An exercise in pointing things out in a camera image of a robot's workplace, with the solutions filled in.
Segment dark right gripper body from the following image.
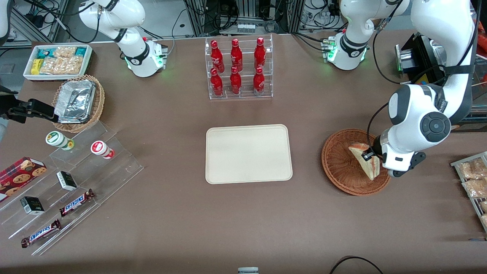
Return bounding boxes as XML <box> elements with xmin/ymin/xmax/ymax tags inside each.
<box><xmin>0</xmin><ymin>86</ymin><xmax>18</xmax><ymax>115</ymax></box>

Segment red cola bottle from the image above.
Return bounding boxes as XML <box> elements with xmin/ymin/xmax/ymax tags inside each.
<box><xmin>254</xmin><ymin>37</ymin><xmax>267</xmax><ymax>71</ymax></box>
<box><xmin>253</xmin><ymin>67</ymin><xmax>266</xmax><ymax>96</ymax></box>
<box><xmin>230</xmin><ymin>38</ymin><xmax>244</xmax><ymax>73</ymax></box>
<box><xmin>229</xmin><ymin>66</ymin><xmax>243</xmax><ymax>95</ymax></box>
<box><xmin>210</xmin><ymin>68</ymin><xmax>224</xmax><ymax>97</ymax></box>
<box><xmin>210</xmin><ymin>40</ymin><xmax>225</xmax><ymax>73</ymax></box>

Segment black control box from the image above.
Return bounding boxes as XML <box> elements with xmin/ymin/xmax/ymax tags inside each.
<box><xmin>395</xmin><ymin>32</ymin><xmax>450</xmax><ymax>85</ymax></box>

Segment cream plastic tray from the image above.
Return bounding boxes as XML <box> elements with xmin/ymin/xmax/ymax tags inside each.
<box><xmin>205</xmin><ymin>124</ymin><xmax>293</xmax><ymax>185</ymax></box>

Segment black cable loop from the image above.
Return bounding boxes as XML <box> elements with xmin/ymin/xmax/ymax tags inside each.
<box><xmin>329</xmin><ymin>256</ymin><xmax>384</xmax><ymax>274</ymax></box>

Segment snickers chocolate bar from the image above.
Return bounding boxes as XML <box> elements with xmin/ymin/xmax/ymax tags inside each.
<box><xmin>59</xmin><ymin>189</ymin><xmax>95</xmax><ymax>217</ymax></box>
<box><xmin>21</xmin><ymin>219</ymin><xmax>62</xmax><ymax>248</ymax></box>

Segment large clear cracker bag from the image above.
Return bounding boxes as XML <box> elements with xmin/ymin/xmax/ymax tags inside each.
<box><xmin>40</xmin><ymin>56</ymin><xmax>84</xmax><ymax>75</ymax></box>

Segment small clear cracker bag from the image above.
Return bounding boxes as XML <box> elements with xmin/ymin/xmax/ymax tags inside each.
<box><xmin>53</xmin><ymin>46</ymin><xmax>77</xmax><ymax>59</ymax></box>

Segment red lid cup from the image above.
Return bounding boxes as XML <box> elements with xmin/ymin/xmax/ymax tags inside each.
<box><xmin>91</xmin><ymin>140</ymin><xmax>115</xmax><ymax>159</ymax></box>

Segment light wicker basket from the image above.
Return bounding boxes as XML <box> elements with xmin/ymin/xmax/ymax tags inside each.
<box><xmin>51</xmin><ymin>75</ymin><xmax>105</xmax><ymax>133</ymax></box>

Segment green lid cup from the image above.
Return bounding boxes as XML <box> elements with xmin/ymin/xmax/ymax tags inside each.
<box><xmin>46</xmin><ymin>131</ymin><xmax>75</xmax><ymax>151</ymax></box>

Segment clear acrylic bottle rack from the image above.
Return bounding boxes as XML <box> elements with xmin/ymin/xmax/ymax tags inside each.
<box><xmin>205</xmin><ymin>34</ymin><xmax>274</xmax><ymax>100</ymax></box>

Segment clear acrylic stepped stand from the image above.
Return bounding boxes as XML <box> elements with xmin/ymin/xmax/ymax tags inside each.
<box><xmin>0</xmin><ymin>121</ymin><xmax>144</xmax><ymax>256</ymax></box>

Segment red cookie box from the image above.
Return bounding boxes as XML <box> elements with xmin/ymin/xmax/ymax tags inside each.
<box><xmin>0</xmin><ymin>157</ymin><xmax>48</xmax><ymax>202</ymax></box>

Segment triangle sandwich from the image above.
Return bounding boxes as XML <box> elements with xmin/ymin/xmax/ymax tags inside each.
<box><xmin>349</xmin><ymin>143</ymin><xmax>380</xmax><ymax>181</ymax></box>

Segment brown round wicker basket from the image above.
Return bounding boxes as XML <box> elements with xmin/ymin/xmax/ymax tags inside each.
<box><xmin>321</xmin><ymin>129</ymin><xmax>393</xmax><ymax>196</ymax></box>

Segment stacked aluminium foil containers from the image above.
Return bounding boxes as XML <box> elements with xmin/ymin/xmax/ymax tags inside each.
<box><xmin>54</xmin><ymin>80</ymin><xmax>96</xmax><ymax>124</ymax></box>

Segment small black box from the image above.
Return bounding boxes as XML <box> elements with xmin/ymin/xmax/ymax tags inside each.
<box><xmin>20</xmin><ymin>196</ymin><xmax>45</xmax><ymax>215</ymax></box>
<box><xmin>56</xmin><ymin>171</ymin><xmax>78</xmax><ymax>191</ymax></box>

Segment grey wire rack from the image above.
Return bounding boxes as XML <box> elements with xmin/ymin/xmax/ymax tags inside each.
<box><xmin>450</xmin><ymin>151</ymin><xmax>487</xmax><ymax>233</ymax></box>

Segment white rectangular plastic bin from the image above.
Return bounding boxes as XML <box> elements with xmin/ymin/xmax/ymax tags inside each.
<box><xmin>23</xmin><ymin>44</ymin><xmax>93</xmax><ymax>82</ymax></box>

